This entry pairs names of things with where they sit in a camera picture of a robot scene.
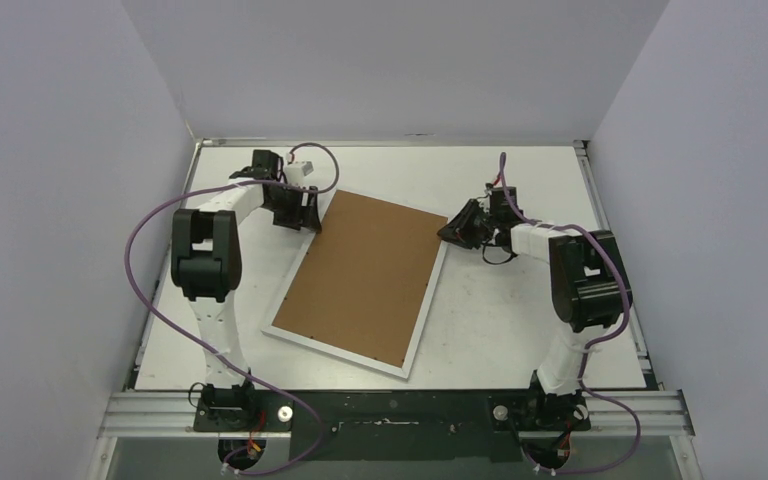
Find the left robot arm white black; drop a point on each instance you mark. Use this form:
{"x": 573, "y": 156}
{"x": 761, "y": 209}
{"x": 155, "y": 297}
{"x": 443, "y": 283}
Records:
{"x": 207, "y": 266}

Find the aluminium front rail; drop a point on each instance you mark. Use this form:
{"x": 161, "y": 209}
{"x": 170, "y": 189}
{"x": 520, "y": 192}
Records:
{"x": 169, "y": 414}

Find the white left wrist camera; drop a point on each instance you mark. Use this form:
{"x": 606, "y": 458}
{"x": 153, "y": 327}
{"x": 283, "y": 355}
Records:
{"x": 296, "y": 172}

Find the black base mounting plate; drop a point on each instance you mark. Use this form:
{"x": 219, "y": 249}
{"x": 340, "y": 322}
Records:
{"x": 395, "y": 425}

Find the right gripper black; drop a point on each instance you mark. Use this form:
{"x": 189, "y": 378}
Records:
{"x": 479, "y": 224}

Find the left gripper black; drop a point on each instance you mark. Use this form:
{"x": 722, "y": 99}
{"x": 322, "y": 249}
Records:
{"x": 302, "y": 217}

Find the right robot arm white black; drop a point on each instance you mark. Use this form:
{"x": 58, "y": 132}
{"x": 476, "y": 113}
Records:
{"x": 589, "y": 290}

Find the white picture frame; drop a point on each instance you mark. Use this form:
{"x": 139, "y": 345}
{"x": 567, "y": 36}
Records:
{"x": 338, "y": 354}

